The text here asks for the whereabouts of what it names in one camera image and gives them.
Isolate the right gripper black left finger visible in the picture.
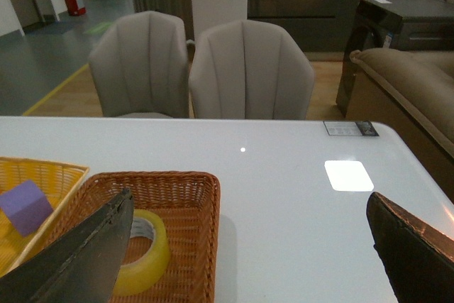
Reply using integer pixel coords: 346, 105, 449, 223
1, 189, 134, 302

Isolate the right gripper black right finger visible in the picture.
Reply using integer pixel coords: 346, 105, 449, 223
366, 192, 453, 302

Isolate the clear packing tape roll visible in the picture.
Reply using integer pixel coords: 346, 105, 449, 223
113, 209, 171, 297

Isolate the yellow wicker basket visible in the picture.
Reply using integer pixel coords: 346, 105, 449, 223
1, 156, 89, 275

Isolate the brown wicker basket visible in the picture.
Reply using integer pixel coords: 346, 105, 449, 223
42, 171, 221, 302

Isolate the purple foam cube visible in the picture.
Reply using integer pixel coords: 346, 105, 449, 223
1, 180, 53, 237

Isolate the table label sticker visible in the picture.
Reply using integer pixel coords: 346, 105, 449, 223
323, 121, 379, 137

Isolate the beige sofa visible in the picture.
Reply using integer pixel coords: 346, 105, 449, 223
346, 48, 453, 198

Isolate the left grey chair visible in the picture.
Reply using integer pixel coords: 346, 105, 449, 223
88, 11, 189, 119

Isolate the grey chair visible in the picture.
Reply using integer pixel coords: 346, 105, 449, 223
88, 11, 189, 119
189, 20, 315, 120

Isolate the black glossy appliance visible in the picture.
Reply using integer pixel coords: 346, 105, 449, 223
336, 0, 453, 115

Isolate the right grey chair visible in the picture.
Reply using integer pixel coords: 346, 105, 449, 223
189, 20, 315, 120

